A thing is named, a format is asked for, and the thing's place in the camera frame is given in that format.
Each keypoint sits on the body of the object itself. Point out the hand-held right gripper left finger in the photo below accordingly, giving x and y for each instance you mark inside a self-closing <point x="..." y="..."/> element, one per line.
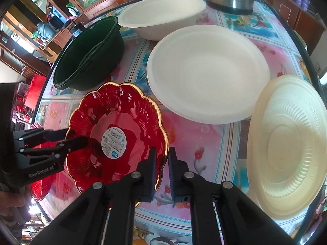
<point x="153" y="174"/>

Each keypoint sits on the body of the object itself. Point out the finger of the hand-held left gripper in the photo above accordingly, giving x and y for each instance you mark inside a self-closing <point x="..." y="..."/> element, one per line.
<point x="76" y="143"/>
<point x="55" y="134"/>

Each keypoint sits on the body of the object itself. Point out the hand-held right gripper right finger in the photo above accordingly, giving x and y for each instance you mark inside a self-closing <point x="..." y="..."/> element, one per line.
<point x="172" y="180"/>

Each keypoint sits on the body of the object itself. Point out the red glass plate gold rim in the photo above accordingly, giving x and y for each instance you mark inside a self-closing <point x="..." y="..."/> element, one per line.
<point x="122" y="112"/>

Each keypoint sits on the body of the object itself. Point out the dark green plate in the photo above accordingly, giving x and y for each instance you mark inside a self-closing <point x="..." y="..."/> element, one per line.
<point x="84" y="53"/>

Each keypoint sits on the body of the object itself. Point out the white paper plate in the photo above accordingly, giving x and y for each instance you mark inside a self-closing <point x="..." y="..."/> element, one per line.
<point x="204" y="76"/>

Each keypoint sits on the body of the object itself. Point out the person's left hand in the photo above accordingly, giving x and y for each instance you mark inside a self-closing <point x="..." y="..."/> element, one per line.
<point x="11" y="203"/>

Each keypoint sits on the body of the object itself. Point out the red glass dish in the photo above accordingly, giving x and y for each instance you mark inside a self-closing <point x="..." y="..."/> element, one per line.
<point x="40" y="190"/>

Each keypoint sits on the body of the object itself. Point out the red paper bag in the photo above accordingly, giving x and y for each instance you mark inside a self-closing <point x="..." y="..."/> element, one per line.
<point x="35" y="91"/>

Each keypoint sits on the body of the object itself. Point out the printed fruit tablecloth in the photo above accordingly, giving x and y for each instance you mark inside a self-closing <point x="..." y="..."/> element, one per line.
<point x="194" y="137"/>

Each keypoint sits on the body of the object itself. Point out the blue-grey kettle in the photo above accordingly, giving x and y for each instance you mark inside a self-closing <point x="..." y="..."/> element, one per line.
<point x="44" y="30"/>

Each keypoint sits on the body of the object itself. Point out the cream ribbed plate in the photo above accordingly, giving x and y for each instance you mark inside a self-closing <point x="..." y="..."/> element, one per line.
<point x="288" y="153"/>

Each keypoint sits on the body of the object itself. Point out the wooden sideboard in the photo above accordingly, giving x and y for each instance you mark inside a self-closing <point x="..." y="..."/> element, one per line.
<point x="102" y="7"/>

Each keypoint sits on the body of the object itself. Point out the white paper bowl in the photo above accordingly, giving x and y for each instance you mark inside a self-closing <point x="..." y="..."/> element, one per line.
<point x="163" y="12"/>

